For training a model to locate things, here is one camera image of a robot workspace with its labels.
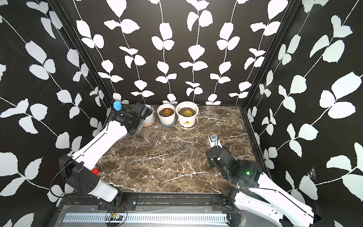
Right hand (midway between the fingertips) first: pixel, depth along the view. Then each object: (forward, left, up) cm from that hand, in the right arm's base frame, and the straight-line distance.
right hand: (210, 146), depth 70 cm
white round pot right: (+40, +16, -12) cm, 45 cm away
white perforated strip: (-28, +32, -24) cm, 49 cm away
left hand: (+15, +46, +3) cm, 48 cm away
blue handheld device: (+30, +58, -1) cm, 65 cm away
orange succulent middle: (+36, +27, -14) cm, 47 cm away
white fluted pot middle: (+29, +27, -16) cm, 43 cm away
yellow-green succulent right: (+34, +12, -13) cm, 38 cm away
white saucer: (+31, +6, -23) cm, 39 cm away
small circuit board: (-28, +48, -23) cm, 60 cm away
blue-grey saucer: (+30, +27, -23) cm, 46 cm away
